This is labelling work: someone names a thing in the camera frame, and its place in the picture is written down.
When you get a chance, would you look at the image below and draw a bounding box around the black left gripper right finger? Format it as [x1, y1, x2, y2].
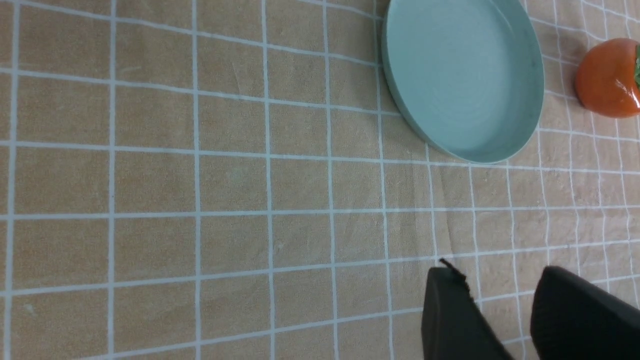
[530, 266, 640, 360]

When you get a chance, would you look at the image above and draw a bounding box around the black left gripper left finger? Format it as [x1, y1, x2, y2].
[421, 259, 513, 360]

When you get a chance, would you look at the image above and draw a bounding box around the orange persimmon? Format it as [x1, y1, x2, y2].
[574, 38, 640, 119]

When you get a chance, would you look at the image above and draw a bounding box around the light blue round plate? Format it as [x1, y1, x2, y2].
[381, 0, 546, 164]

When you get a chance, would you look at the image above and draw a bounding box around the orange checkered tablecloth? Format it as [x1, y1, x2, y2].
[0, 0, 639, 360]

